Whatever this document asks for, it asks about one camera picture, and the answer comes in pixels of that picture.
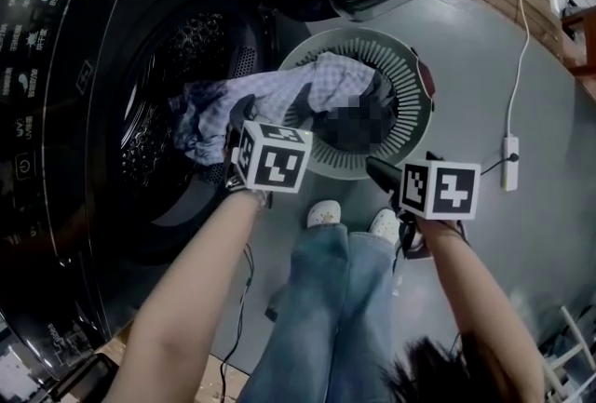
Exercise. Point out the light checkered shirt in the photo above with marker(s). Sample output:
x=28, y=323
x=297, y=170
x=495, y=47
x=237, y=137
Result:
x=274, y=89

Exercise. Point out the wooden sink cabinet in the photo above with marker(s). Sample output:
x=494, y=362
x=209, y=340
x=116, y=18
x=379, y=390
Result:
x=582, y=47

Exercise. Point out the dark grey garment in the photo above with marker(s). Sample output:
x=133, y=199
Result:
x=358, y=122

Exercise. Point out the person's right white shoe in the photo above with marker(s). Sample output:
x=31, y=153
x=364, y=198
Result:
x=384, y=224

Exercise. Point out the person's left white shoe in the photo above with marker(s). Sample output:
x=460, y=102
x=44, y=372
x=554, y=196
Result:
x=323, y=212

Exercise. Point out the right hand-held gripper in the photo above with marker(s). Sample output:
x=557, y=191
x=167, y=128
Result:
x=454, y=192

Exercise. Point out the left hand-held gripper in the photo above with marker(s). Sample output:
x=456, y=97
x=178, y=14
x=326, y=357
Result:
x=277, y=166

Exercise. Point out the person's left forearm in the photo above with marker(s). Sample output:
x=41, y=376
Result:
x=186, y=299

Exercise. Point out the person's blue jeans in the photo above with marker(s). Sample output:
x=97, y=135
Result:
x=326, y=322

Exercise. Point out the white frame rack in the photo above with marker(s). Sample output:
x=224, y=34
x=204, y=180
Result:
x=572, y=354

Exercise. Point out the black washing machine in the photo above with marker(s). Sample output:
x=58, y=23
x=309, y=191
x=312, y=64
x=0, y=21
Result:
x=70, y=159

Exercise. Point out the person's white shoe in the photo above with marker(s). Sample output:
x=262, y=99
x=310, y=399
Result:
x=323, y=212
x=384, y=224

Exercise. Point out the green laundry basket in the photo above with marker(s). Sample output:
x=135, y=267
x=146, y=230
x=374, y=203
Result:
x=410, y=112

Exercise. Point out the person's right forearm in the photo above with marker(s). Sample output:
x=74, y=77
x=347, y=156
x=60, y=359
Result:
x=479, y=299

